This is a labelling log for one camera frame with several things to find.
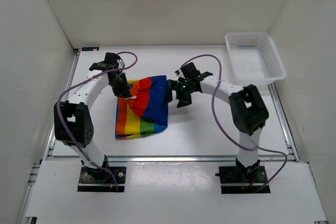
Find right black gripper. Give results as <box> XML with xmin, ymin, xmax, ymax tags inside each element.
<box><xmin>163</xmin><ymin>79</ymin><xmax>194</xmax><ymax>108</ymax></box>

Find rainbow striped shorts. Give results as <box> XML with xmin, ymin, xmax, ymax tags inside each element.
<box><xmin>115</xmin><ymin>76</ymin><xmax>168</xmax><ymax>140</ymax></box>

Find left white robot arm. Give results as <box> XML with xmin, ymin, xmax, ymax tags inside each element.
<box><xmin>54</xmin><ymin>52</ymin><xmax>132</xmax><ymax>182</ymax></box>

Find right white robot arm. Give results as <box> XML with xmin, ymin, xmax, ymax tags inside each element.
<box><xmin>165</xmin><ymin>62</ymin><xmax>269</xmax><ymax>182</ymax></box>

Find black label sticker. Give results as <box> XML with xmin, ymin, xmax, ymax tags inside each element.
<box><xmin>81</xmin><ymin>47</ymin><xmax>100</xmax><ymax>51</ymax></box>

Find white plastic basket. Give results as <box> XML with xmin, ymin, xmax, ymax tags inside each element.
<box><xmin>225</xmin><ymin>31</ymin><xmax>287</xmax><ymax>86</ymax></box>

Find aluminium front rail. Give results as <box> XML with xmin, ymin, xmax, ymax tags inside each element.
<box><xmin>46</xmin><ymin>154</ymin><xmax>297</xmax><ymax>163</ymax></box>

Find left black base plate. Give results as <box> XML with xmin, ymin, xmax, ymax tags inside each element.
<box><xmin>77</xmin><ymin>166</ymin><xmax>127</xmax><ymax>193</ymax></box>

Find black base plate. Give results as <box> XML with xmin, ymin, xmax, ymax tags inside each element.
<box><xmin>215</xmin><ymin>166</ymin><xmax>271</xmax><ymax>195</ymax></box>
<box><xmin>77</xmin><ymin>166</ymin><xmax>127</xmax><ymax>193</ymax></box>

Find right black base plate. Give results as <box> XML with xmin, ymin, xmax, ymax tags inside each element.
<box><xmin>215</xmin><ymin>166</ymin><xmax>271</xmax><ymax>195</ymax></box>

